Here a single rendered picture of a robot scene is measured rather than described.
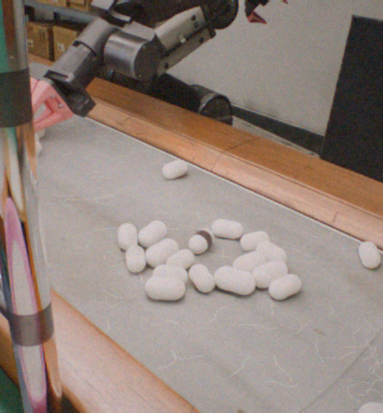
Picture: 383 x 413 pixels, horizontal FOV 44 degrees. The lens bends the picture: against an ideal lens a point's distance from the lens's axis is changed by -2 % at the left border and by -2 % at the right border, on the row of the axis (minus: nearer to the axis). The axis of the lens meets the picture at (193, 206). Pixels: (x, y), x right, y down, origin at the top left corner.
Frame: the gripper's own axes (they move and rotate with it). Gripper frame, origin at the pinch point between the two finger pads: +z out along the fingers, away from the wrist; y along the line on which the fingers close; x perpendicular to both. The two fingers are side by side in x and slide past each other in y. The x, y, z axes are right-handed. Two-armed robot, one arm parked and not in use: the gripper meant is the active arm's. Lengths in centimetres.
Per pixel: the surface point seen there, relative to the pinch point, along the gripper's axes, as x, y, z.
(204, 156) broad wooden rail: 10.5, 20.4, -11.1
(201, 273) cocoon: -2.0, 37.4, 5.4
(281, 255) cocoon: 2.8, 40.9, -0.7
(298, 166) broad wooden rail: 12.8, 32.1, -15.7
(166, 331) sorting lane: -4.2, 39.1, 11.4
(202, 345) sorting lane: -3.7, 42.1, 10.7
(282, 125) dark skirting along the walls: 175, -73, -123
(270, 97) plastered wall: 165, -85, -133
